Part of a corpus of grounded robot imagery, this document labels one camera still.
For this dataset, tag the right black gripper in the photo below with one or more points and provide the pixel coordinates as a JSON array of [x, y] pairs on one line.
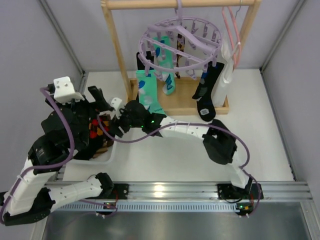
[[121, 121]]

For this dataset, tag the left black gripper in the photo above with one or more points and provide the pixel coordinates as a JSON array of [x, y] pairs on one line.
[[81, 110]]

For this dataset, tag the argyle red orange sock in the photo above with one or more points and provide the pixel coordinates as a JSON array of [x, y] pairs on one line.
[[97, 130]]

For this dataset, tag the black blue grey sock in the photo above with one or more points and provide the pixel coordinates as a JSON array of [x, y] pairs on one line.
[[202, 95]]

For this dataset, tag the purple round clip hanger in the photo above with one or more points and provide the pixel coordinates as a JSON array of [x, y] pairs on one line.
[[194, 43]]

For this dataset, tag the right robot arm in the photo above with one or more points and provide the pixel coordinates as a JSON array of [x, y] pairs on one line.
[[219, 143]]

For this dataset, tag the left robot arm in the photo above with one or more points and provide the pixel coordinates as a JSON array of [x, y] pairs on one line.
[[29, 200]]

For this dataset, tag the brown socks in basket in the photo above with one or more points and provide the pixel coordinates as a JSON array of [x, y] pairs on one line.
[[106, 148]]

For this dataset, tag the white cloth on hanger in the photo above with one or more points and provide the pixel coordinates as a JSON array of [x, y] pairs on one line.
[[225, 77]]

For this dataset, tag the green sock front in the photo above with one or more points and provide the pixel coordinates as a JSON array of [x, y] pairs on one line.
[[148, 92]]

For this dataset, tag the green sock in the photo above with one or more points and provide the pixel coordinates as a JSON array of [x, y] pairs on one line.
[[148, 92], [164, 59]]

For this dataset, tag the white plastic basket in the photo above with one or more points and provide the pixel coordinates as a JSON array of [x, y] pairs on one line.
[[102, 160]]

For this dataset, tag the green sock rear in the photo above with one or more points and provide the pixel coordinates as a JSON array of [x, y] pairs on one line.
[[164, 59]]

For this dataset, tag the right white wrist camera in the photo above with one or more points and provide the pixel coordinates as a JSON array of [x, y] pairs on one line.
[[117, 104]]

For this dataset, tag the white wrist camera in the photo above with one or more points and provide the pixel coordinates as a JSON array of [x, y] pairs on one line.
[[117, 104], [64, 91]]

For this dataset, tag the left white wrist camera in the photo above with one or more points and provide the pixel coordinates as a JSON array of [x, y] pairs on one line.
[[64, 91]]

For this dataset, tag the wooden clothes rack frame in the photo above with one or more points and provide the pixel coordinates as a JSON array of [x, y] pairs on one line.
[[177, 104]]

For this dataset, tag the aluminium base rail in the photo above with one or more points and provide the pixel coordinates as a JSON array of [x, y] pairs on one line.
[[277, 191]]

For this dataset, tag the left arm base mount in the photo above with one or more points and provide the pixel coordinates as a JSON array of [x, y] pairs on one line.
[[120, 191]]

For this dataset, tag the grey slotted cable duct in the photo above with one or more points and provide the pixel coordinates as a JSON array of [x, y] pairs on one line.
[[160, 207]]

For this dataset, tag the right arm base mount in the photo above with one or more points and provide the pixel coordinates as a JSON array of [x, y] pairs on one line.
[[230, 193]]

